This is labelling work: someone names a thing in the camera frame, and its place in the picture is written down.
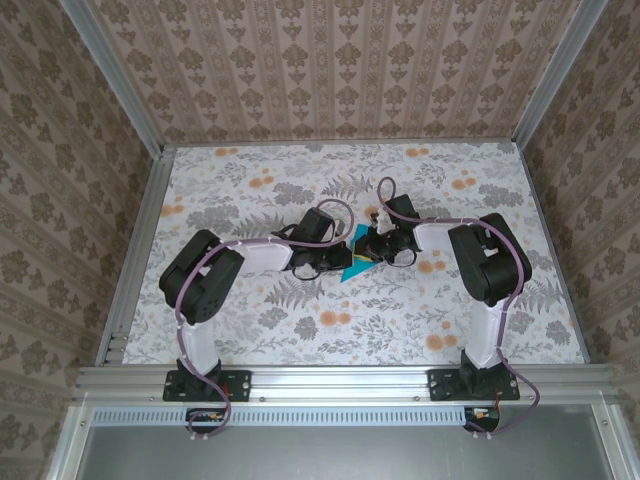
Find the thin aluminium rail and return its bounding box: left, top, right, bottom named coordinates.
left=162, top=139, right=521, bottom=149

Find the sloping aluminium side rail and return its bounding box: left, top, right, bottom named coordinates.
left=94, top=147, right=176, bottom=367

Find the purple cable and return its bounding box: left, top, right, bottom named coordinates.
left=376, top=176, right=543, bottom=442
left=174, top=198, right=357, bottom=442

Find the floral table cover sheet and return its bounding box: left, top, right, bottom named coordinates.
left=122, top=144, right=587, bottom=366

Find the aluminium frame post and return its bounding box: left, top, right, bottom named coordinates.
left=62, top=0, right=167, bottom=155
left=510, top=0, right=614, bottom=145

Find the wide aluminium frame rail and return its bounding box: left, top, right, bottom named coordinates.
left=72, top=364, right=619, bottom=405

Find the slotted grey cable duct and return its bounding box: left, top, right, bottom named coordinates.
left=92, top=405, right=501, bottom=425

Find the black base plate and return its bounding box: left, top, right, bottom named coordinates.
left=163, top=368, right=252, bottom=403
left=428, top=368, right=521, bottom=403

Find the grey metal panel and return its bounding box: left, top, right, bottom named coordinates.
left=47, top=403, right=640, bottom=480

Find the black connector board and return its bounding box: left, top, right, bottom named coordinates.
left=185, top=407, right=232, bottom=435
left=462, top=407, right=502, bottom=434

